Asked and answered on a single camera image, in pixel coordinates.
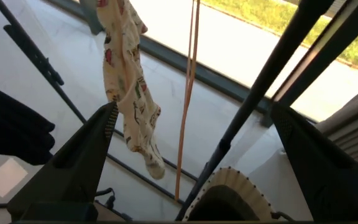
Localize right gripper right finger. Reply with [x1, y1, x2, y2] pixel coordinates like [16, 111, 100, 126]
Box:
[270, 103, 358, 222]

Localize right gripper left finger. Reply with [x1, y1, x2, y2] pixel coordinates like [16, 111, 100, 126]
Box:
[7, 100, 119, 223]

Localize black garment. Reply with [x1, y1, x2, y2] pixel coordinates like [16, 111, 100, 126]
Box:
[0, 80, 57, 166]

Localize cream printed garment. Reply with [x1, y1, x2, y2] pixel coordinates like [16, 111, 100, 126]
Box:
[96, 0, 167, 181]

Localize pink clothes hanger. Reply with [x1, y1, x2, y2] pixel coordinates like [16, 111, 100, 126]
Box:
[174, 0, 202, 202]

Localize white laundry basket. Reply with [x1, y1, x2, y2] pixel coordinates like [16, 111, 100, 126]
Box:
[181, 166, 296, 222]

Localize black clothes rack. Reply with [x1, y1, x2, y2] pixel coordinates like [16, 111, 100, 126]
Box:
[0, 0, 336, 222]

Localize beige curtain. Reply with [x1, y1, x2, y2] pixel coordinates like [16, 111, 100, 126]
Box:
[314, 80, 358, 178]

